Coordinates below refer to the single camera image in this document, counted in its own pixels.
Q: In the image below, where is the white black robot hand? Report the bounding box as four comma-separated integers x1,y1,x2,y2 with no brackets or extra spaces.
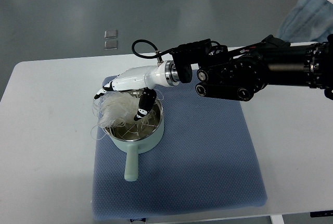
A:
94,60,180,121

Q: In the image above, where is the white vermicelli bundle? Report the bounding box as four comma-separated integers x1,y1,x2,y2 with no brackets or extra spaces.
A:
93,89,163,141

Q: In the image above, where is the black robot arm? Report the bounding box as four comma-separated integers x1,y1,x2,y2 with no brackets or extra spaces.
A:
171,35,332,102

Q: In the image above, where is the mint green steel pot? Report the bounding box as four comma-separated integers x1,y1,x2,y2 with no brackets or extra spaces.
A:
103,96,165,182

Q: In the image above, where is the lower metal floor plate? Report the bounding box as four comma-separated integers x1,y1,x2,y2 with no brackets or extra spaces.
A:
104,40,118,50

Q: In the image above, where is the metal floor plate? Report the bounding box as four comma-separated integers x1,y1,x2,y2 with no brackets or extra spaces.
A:
104,40,118,50
104,30,118,39

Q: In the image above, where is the upper metal floor plate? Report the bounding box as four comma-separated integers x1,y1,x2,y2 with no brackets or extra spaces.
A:
104,30,118,39

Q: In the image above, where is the blue textured mat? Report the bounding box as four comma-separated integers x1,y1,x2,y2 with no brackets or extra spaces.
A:
92,80,267,220

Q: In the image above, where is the blue label at table edge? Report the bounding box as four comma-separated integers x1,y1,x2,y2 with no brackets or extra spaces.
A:
130,218,146,222

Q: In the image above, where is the light blue jeans leg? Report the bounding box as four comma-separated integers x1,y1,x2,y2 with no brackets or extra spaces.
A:
276,0,332,43

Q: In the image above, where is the dark label at table corner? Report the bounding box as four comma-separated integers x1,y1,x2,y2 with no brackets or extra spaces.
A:
310,210,333,218

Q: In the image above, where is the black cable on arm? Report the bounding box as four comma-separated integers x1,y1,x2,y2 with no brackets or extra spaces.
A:
131,39,175,65

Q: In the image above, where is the round wire steaming rack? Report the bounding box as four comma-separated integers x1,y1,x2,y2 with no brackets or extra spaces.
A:
111,110,160,141

